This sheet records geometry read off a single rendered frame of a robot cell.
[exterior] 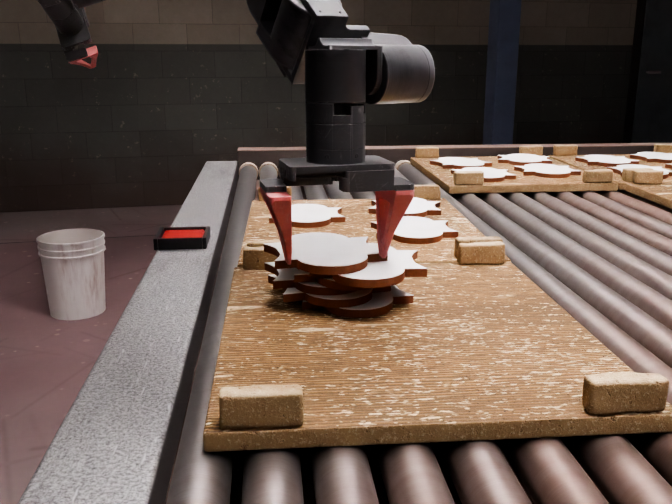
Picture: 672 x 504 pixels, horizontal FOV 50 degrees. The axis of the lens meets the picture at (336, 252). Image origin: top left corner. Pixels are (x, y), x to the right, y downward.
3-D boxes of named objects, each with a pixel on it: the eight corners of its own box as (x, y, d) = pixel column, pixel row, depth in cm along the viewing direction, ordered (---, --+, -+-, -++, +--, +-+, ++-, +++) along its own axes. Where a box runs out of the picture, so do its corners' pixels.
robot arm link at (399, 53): (268, 54, 75) (292, -20, 69) (360, 54, 81) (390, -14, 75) (316, 133, 69) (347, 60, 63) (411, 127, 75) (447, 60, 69)
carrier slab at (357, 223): (237, 276, 92) (237, 264, 91) (252, 208, 131) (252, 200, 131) (510, 271, 94) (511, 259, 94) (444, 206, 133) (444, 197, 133)
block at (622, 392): (589, 418, 53) (593, 382, 52) (579, 405, 55) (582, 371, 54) (667, 414, 54) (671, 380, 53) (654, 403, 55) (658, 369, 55)
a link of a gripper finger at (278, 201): (345, 269, 70) (345, 171, 67) (271, 274, 68) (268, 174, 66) (329, 251, 76) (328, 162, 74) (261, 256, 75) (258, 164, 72)
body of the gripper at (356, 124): (396, 182, 69) (397, 103, 67) (290, 187, 67) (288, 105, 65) (376, 173, 75) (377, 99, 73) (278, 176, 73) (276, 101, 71)
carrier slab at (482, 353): (203, 453, 51) (202, 433, 51) (234, 279, 91) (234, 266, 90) (680, 433, 54) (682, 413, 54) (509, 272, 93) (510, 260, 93)
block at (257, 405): (219, 432, 51) (217, 396, 50) (220, 419, 53) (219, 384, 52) (304, 429, 52) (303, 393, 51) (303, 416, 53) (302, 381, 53)
